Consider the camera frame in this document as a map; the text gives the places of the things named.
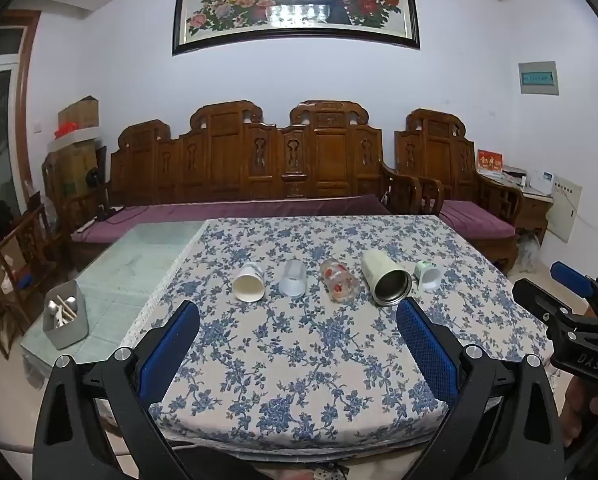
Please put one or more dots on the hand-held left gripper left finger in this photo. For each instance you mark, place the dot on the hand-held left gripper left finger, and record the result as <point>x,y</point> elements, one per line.
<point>171,345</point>

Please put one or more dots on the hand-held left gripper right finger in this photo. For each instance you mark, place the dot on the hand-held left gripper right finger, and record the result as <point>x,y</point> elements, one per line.
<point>426,355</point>

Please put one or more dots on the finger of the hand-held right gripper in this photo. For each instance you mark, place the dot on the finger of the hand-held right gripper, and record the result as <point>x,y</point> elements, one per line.
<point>571,274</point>
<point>541,297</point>

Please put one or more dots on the small white green cup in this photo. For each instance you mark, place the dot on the small white green cup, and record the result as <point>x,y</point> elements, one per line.
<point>428,276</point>

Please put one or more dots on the cream steel-lined thermos cup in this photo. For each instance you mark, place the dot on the cream steel-lined thermos cup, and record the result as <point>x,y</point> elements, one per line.
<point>385,275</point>

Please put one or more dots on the white paper cup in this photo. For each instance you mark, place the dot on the white paper cup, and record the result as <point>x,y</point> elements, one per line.
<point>249,284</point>

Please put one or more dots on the red floral glass cup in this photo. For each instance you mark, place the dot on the red floral glass cup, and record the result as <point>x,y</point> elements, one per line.
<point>340,281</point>

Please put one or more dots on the clear plastic cup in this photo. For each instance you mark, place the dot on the clear plastic cup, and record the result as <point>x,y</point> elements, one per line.
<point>293,284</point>

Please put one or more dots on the person's right hand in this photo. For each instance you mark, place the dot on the person's right hand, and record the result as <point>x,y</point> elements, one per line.
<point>581,407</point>

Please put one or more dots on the clear plastic bag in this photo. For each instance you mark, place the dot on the clear plastic bag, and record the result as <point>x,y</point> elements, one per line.
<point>528,254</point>

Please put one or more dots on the beige flat panel board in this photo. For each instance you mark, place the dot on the beige flat panel board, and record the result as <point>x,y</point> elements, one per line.
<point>565,207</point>

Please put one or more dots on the wooden side table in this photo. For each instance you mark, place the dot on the wooden side table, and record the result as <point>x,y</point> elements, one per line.
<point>531,212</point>

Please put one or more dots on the white electronic device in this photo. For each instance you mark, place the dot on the white electronic device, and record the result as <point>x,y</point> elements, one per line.
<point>541,182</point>

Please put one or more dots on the short purple seat cushion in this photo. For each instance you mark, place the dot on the short purple seat cushion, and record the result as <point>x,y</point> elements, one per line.
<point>476,217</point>

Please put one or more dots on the grey utensil holder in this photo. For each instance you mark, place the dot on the grey utensil holder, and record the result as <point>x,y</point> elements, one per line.
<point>69,329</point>

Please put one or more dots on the metal spoon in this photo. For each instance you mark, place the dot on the metal spoon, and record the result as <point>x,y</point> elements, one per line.
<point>72,303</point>

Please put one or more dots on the wooden chopsticks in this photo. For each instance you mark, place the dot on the wooden chopsticks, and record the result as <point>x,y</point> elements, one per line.
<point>61,308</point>

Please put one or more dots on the blue floral tablecloth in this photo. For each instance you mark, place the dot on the blue floral tablecloth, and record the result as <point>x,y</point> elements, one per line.
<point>289,360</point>

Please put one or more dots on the red gift box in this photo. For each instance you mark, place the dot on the red gift box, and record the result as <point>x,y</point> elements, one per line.
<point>489,162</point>

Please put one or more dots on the long purple seat cushion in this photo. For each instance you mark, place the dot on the long purple seat cushion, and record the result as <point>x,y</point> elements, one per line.
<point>239,209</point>

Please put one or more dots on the wooden side chair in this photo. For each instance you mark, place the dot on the wooden side chair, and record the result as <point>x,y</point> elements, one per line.
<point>26,260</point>

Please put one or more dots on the carved wooden armchair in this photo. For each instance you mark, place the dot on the carved wooden armchair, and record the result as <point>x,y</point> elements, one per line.
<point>436,160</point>

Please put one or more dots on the black standing fan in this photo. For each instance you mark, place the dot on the black standing fan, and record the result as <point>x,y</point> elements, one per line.
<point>98,185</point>

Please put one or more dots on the carved wooden sofa bench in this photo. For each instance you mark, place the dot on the carved wooden sofa bench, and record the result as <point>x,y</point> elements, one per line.
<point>229,160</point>

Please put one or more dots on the large cardboard box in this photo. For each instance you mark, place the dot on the large cardboard box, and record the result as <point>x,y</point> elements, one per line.
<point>75,167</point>

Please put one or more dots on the red plastic item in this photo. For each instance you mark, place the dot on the red plastic item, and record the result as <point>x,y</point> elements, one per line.
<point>65,129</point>

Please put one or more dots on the small cardboard box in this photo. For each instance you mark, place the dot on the small cardboard box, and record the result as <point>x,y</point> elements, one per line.
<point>79,112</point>

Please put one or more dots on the framed peacock flower painting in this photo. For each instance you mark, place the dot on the framed peacock flower painting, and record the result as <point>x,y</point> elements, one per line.
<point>294,5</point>

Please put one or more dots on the grey wall electrical panel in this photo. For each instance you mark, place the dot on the grey wall electrical panel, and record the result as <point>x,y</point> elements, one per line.
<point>538,78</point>

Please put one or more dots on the wooden door frame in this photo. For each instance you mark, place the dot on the wooden door frame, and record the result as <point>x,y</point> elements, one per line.
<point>26,110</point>

